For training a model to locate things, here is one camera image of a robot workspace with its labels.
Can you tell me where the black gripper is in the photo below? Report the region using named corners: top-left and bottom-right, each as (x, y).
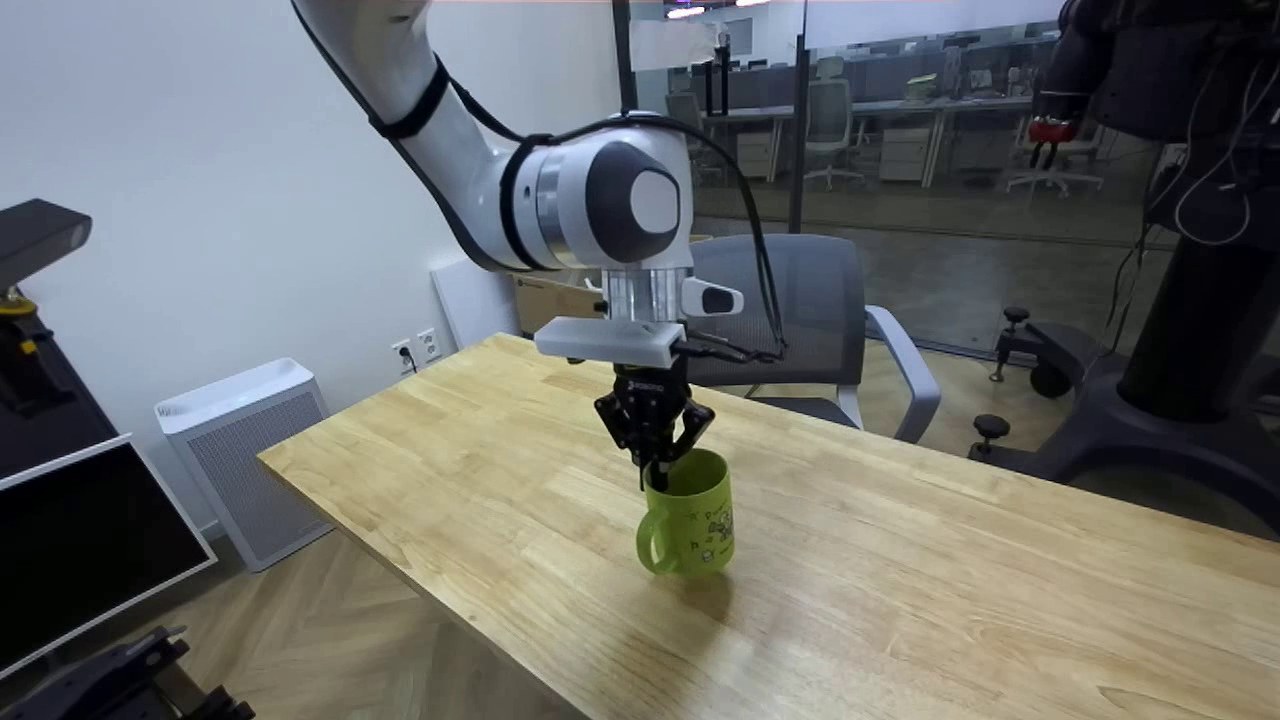
top-left (597, 364), bottom-right (717, 487)

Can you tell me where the green ceramic mug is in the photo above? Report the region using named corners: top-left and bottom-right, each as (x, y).
top-left (636, 447), bottom-right (736, 575)

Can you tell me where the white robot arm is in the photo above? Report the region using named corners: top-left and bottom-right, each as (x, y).
top-left (286, 0), bottom-right (745, 487)

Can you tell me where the grey office chair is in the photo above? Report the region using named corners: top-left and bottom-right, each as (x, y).
top-left (688, 232), bottom-right (941, 439)

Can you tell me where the white air purifier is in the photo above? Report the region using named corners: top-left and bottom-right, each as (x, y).
top-left (157, 356), bottom-right (327, 573)

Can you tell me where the black monitor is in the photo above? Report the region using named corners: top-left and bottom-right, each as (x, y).
top-left (0, 437), bottom-right (214, 677)

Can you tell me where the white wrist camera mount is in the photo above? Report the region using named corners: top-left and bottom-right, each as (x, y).
top-left (535, 314), bottom-right (678, 369)

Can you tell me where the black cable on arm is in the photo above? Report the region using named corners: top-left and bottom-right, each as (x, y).
top-left (443, 75), bottom-right (793, 369)

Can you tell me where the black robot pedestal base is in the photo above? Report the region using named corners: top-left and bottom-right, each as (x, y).
top-left (966, 244), bottom-right (1280, 529)

